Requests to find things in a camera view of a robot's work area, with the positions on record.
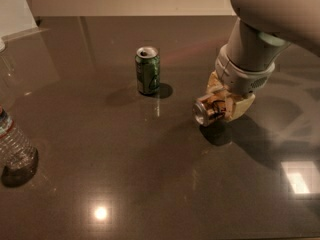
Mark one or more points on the orange soda can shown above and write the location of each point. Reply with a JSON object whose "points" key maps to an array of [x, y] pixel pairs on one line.
{"points": [[208, 109]]}

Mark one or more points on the green soda can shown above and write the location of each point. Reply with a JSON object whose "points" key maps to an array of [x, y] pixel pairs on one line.
{"points": [[147, 62]]}

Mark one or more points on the clear plastic water bottle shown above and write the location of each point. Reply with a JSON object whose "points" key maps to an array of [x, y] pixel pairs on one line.
{"points": [[18, 157]]}

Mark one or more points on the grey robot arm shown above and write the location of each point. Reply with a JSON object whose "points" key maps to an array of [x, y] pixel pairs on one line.
{"points": [[264, 29]]}

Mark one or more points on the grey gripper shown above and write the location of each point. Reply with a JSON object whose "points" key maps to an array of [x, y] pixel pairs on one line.
{"points": [[240, 76]]}

